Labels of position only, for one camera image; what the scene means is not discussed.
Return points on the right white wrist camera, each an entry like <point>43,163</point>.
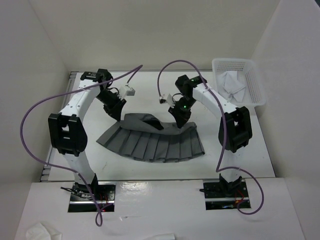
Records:
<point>167,99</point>

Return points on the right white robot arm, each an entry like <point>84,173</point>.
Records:
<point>234,133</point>

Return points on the white cloth in basket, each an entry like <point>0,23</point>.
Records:
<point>233,87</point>

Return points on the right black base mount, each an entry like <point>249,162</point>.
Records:
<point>216,199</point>

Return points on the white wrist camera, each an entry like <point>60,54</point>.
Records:
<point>167,99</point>
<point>126,91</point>

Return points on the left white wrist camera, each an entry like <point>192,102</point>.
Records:
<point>126,91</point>

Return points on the white plastic basket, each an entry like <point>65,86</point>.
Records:
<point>248,69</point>

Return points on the grey pleated skirt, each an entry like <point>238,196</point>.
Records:
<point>143,137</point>

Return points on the crumpled white tissue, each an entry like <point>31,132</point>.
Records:
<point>43,231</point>

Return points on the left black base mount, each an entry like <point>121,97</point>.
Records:
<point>82,202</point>

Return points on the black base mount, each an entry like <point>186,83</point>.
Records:
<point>216,199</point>
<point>82,202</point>

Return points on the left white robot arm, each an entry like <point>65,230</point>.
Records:
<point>68,135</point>

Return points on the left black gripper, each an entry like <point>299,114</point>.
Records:
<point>115,111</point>

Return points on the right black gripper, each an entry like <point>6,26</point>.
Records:
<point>181,118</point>

